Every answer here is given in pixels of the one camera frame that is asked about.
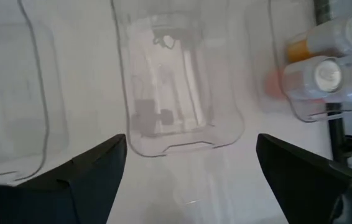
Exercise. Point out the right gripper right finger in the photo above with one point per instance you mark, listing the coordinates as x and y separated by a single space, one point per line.
303 186

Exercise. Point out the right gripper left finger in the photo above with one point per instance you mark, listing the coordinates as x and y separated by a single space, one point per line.
86 186

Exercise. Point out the silver can with orange print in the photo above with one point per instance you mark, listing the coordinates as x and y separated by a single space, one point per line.
319 37

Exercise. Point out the white glossy surface sheet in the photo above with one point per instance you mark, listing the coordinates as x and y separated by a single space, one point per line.
86 93

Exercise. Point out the clear plastic bin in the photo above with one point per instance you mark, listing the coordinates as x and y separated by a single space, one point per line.
179 93
8 93
278 25

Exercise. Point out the black aluminium table frame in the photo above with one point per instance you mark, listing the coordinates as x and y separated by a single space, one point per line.
337 133

